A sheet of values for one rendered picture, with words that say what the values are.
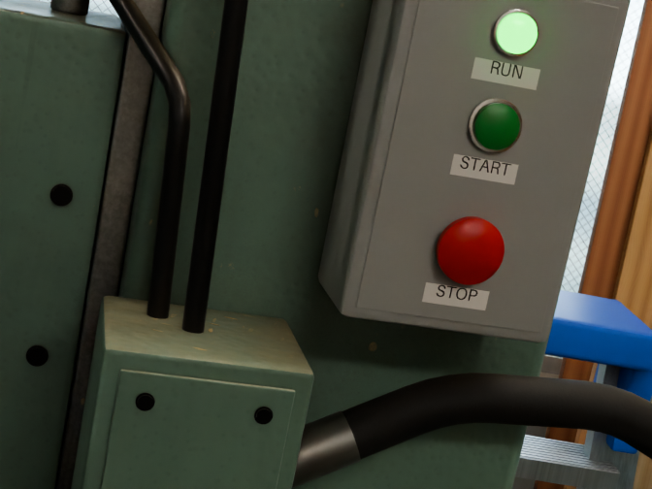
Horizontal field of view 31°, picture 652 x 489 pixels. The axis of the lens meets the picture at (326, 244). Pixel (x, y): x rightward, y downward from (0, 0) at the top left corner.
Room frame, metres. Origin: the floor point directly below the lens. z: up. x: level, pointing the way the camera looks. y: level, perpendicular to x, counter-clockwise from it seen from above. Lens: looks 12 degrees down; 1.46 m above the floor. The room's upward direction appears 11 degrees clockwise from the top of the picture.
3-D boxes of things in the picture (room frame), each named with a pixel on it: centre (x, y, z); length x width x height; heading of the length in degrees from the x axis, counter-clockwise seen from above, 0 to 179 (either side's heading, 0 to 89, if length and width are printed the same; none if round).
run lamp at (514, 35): (0.51, -0.06, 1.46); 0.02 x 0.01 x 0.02; 103
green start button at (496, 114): (0.51, -0.06, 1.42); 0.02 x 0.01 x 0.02; 103
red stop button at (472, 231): (0.51, -0.06, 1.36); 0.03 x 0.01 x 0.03; 103
